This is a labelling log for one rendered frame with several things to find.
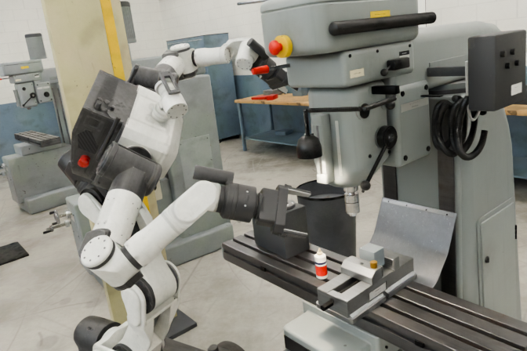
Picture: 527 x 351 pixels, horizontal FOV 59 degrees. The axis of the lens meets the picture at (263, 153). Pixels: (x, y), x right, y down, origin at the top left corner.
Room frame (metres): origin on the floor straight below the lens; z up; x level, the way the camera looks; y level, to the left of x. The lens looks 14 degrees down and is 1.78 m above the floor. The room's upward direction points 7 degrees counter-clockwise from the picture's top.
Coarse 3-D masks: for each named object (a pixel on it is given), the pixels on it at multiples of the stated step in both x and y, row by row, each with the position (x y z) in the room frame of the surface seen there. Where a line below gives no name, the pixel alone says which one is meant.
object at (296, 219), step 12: (288, 204) 1.71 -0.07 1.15; (300, 204) 1.73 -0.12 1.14; (288, 216) 1.67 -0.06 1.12; (300, 216) 1.70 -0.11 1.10; (264, 228) 1.76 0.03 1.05; (288, 228) 1.66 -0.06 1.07; (300, 228) 1.70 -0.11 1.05; (264, 240) 1.76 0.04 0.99; (276, 240) 1.69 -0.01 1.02; (288, 240) 1.66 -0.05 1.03; (300, 240) 1.69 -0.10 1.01; (276, 252) 1.70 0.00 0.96; (288, 252) 1.65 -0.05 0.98; (300, 252) 1.69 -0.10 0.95
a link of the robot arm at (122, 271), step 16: (160, 224) 0.99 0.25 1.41; (128, 240) 0.98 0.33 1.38; (144, 240) 0.96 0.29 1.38; (160, 240) 0.97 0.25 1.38; (112, 256) 0.95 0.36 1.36; (128, 256) 0.95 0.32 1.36; (144, 256) 0.95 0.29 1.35; (96, 272) 0.94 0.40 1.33; (112, 272) 0.93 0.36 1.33; (128, 272) 0.94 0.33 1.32
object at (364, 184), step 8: (384, 128) 1.35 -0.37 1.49; (392, 128) 1.36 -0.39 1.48; (376, 136) 1.36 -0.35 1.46; (384, 136) 1.34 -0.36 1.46; (392, 136) 1.35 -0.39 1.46; (384, 144) 1.34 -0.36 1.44; (392, 144) 1.36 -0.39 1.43; (376, 160) 1.32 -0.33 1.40; (368, 176) 1.29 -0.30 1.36; (368, 184) 1.27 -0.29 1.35
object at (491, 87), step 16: (496, 32) 1.39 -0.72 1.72; (512, 32) 1.33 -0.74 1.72; (480, 48) 1.29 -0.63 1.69; (496, 48) 1.26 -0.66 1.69; (512, 48) 1.32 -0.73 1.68; (480, 64) 1.29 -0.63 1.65; (496, 64) 1.26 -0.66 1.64; (512, 64) 1.32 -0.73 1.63; (480, 80) 1.29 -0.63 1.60; (496, 80) 1.26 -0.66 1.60; (512, 80) 1.32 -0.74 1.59; (480, 96) 1.29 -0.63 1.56; (496, 96) 1.26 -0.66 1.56; (512, 96) 1.32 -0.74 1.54
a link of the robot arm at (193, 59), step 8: (208, 48) 1.87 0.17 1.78; (216, 48) 1.85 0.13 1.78; (184, 56) 1.83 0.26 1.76; (192, 56) 1.86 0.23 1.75; (200, 56) 1.84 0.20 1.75; (208, 56) 1.84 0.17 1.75; (216, 56) 1.83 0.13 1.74; (192, 64) 1.86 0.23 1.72; (200, 64) 1.86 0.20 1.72; (208, 64) 1.85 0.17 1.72; (184, 72) 1.84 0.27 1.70; (192, 72) 1.86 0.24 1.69
